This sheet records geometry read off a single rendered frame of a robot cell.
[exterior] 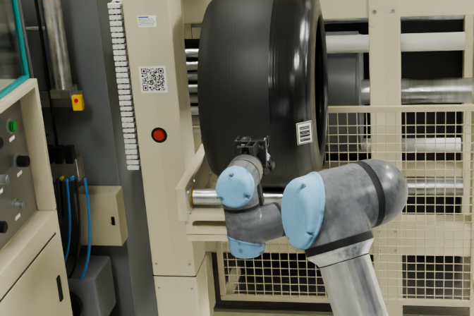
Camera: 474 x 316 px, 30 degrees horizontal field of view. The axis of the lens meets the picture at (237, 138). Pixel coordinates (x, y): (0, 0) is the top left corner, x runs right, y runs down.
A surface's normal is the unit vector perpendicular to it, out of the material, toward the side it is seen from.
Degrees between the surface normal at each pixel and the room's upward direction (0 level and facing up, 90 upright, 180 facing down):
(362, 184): 45
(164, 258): 90
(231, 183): 84
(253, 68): 64
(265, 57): 59
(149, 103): 90
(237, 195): 83
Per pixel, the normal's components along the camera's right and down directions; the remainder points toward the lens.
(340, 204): 0.34, -0.23
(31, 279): 0.98, 0.00
